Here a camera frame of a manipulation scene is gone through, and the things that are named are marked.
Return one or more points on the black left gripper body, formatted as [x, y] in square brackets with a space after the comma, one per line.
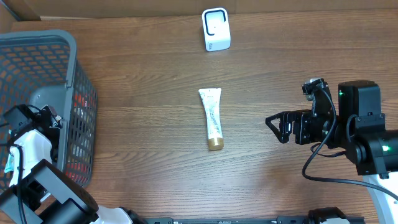
[60, 126]

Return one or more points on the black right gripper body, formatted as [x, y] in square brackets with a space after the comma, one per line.
[310, 128]

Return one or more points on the teal snack packet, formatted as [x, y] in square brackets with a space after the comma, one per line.
[9, 167]

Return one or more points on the white tube gold cap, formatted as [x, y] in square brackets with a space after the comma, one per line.
[211, 98]

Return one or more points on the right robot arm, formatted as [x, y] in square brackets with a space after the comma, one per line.
[357, 126]

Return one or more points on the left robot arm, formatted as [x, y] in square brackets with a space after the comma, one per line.
[39, 192]

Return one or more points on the white barcode scanner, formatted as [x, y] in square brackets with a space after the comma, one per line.
[216, 29]

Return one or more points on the grey plastic mesh basket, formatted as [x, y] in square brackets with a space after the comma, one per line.
[40, 68]

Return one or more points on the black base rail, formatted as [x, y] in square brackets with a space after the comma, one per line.
[328, 215]

